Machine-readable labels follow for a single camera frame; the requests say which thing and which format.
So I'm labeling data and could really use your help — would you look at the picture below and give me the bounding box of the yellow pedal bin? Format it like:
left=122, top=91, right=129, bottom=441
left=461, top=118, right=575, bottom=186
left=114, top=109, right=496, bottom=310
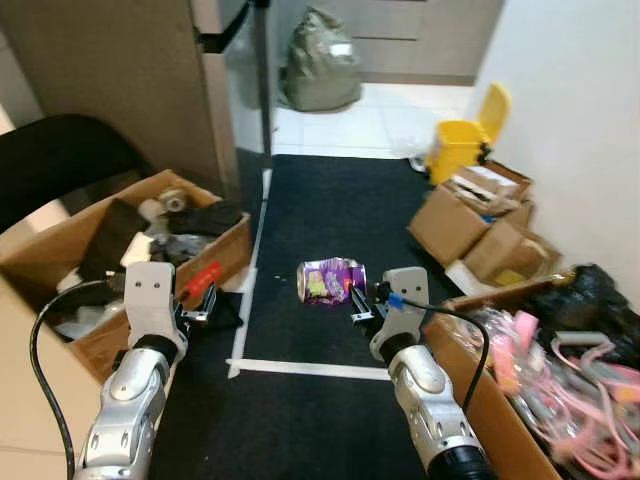
left=426, top=81, right=514, bottom=187

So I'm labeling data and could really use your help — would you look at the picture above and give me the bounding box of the black rubbish bag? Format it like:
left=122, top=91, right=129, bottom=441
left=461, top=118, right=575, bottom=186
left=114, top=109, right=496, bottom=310
left=544, top=262, right=640, bottom=343

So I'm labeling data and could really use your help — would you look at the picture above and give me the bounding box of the white floor tape line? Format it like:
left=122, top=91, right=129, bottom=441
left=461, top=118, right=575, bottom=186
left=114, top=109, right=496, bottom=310
left=227, top=169, right=393, bottom=382

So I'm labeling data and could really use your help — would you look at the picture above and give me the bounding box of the black floor mat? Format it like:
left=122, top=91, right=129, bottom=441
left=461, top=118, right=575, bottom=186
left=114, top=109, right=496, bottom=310
left=148, top=152, right=523, bottom=480

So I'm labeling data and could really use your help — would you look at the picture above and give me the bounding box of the beige tape roll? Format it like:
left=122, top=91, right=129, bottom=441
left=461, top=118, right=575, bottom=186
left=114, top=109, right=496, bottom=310
left=159, top=187, right=190, bottom=214

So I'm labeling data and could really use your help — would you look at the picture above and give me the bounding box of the cardboard box with papers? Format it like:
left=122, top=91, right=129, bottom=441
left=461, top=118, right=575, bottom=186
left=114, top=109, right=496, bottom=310
left=407, top=161, right=535, bottom=267

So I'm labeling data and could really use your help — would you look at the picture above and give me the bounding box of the large open cardboard box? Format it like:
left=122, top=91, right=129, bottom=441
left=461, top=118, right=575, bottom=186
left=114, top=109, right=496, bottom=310
left=0, top=169, right=254, bottom=383

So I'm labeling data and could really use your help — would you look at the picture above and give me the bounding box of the cardboard box with hangers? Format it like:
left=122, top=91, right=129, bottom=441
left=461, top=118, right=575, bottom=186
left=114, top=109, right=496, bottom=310
left=424, top=274, right=640, bottom=480

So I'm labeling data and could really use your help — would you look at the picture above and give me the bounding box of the black chair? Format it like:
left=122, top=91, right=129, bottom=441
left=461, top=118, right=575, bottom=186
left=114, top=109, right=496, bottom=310
left=0, top=112, right=153, bottom=237

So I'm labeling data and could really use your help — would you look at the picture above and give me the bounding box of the pink hanger bundle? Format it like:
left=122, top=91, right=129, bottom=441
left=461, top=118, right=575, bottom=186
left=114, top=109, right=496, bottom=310
left=468, top=304, right=640, bottom=480

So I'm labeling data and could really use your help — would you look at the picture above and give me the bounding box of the olive green sack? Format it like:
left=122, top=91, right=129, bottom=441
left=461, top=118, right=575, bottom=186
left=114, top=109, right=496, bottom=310
left=279, top=7, right=364, bottom=114

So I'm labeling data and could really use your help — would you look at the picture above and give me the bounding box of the brown steel refrigerator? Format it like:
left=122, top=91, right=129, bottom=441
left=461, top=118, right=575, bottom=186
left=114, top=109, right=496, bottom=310
left=0, top=0, right=273, bottom=197

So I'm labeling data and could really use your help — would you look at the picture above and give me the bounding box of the grey kitchen cabinet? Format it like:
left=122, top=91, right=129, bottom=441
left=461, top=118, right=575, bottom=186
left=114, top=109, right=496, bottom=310
left=328, top=0, right=507, bottom=87

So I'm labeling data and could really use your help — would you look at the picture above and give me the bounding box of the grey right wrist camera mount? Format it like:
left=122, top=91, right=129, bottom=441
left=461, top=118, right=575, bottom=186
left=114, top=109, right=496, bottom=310
left=370, top=266, right=434, bottom=363

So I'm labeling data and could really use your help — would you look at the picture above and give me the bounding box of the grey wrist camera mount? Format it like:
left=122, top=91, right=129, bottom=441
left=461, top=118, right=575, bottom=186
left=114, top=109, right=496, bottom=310
left=370, top=266, right=434, bottom=363
left=124, top=261, right=187, bottom=347

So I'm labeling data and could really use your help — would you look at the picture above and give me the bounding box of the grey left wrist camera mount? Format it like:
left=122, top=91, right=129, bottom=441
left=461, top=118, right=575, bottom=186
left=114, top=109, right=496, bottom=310
left=124, top=261, right=187, bottom=347

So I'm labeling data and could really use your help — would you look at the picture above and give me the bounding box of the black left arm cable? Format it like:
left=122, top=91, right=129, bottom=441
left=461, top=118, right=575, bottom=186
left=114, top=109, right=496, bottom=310
left=29, top=279, right=129, bottom=480

